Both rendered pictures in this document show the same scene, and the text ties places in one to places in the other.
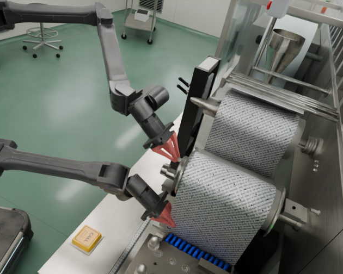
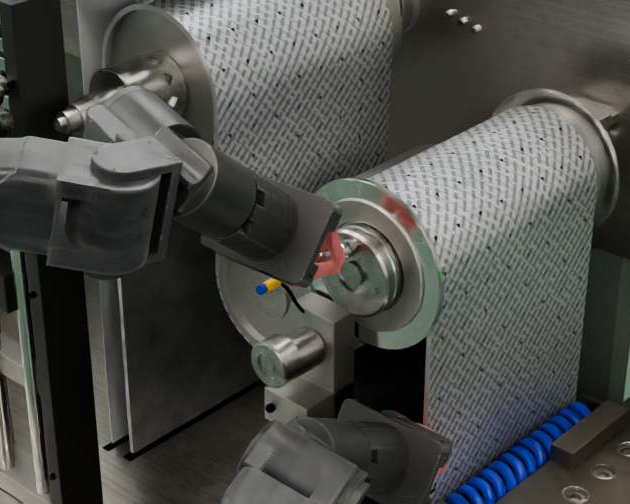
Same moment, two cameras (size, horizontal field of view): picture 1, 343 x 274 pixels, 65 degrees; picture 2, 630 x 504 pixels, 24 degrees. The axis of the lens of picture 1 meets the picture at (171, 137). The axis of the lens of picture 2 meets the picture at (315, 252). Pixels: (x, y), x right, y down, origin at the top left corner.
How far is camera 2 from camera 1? 91 cm
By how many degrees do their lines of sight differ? 54
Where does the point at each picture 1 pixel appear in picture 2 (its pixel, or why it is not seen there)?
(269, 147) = (361, 64)
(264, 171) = (373, 150)
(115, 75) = (27, 156)
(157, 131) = (290, 201)
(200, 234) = (501, 397)
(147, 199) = (388, 443)
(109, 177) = (325, 468)
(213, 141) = not seen: hidden behind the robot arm
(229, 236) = (553, 312)
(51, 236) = not seen: outside the picture
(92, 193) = not seen: outside the picture
